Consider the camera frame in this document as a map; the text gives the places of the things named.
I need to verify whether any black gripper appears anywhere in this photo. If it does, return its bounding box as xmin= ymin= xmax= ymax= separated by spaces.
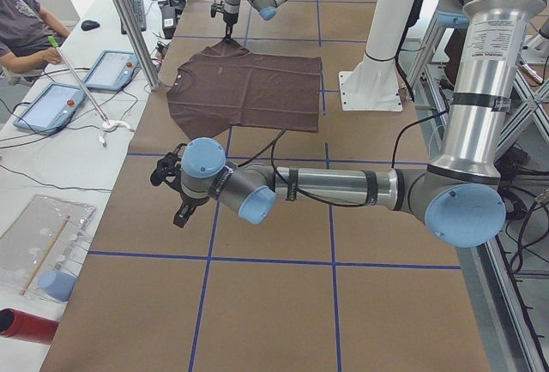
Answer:
xmin=173 ymin=189 xmax=209 ymax=228
xmin=223 ymin=13 xmax=238 ymax=40

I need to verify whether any brown t-shirt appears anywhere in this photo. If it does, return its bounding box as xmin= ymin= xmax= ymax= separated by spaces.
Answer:
xmin=167 ymin=39 xmax=322 ymax=139

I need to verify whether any black power adapter box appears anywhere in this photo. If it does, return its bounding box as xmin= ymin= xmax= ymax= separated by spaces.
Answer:
xmin=161 ymin=5 xmax=178 ymax=39

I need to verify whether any black keyboard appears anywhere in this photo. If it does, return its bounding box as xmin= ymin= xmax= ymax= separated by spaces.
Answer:
xmin=128 ymin=0 xmax=147 ymax=32

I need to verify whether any metal reacher grabber tool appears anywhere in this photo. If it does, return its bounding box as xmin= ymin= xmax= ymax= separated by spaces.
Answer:
xmin=47 ymin=36 xmax=134 ymax=148

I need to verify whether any far blue teach pendant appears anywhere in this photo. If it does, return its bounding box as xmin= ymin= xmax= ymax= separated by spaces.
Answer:
xmin=83 ymin=50 xmax=139 ymax=93

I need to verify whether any blue teach pendant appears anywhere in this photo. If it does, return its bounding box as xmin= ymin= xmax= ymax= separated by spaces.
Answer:
xmin=83 ymin=50 xmax=139 ymax=93
xmin=13 ymin=83 xmax=86 ymax=135

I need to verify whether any wooden stick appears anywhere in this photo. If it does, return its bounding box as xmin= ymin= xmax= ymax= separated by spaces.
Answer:
xmin=19 ymin=215 xmax=70 ymax=296

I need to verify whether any black computer mouse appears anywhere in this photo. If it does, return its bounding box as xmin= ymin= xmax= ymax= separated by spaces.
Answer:
xmin=81 ymin=20 xmax=100 ymax=32

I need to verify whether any brown paper table cover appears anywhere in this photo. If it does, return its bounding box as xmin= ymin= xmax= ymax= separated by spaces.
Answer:
xmin=40 ymin=0 xmax=491 ymax=371

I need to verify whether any blue plastic cup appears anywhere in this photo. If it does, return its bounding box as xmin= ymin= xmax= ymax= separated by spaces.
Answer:
xmin=38 ymin=270 xmax=76 ymax=302

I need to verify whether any near blue teach pendant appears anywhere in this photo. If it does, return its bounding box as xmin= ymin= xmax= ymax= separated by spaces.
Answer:
xmin=13 ymin=83 xmax=86 ymax=135

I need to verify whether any plastic bag with cardboard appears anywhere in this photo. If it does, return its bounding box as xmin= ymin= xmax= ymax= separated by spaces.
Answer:
xmin=1 ymin=195 xmax=96 ymax=301

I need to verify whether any seated person in grey shirt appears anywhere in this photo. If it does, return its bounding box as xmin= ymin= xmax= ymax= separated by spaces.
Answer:
xmin=1 ymin=0 xmax=70 ymax=74

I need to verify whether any red cylinder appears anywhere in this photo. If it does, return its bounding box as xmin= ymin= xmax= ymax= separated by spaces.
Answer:
xmin=1 ymin=308 xmax=59 ymax=345

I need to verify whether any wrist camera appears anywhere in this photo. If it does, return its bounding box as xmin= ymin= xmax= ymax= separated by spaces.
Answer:
xmin=149 ymin=143 xmax=187 ymax=192
xmin=210 ymin=2 xmax=225 ymax=18

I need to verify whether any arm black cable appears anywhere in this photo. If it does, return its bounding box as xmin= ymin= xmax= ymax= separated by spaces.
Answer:
xmin=231 ymin=105 xmax=451 ymax=208

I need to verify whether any aluminium frame post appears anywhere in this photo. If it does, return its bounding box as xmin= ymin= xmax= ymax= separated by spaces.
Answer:
xmin=112 ymin=0 xmax=160 ymax=91

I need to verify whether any white camera mast base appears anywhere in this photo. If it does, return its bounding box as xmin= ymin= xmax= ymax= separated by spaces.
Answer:
xmin=339 ymin=0 xmax=414 ymax=112

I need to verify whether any black table cable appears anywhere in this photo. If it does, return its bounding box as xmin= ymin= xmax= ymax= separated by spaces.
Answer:
xmin=0 ymin=161 xmax=113 ymax=195

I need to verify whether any aluminium truss frame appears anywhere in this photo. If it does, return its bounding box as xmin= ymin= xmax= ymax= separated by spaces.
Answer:
xmin=407 ymin=16 xmax=548 ymax=371

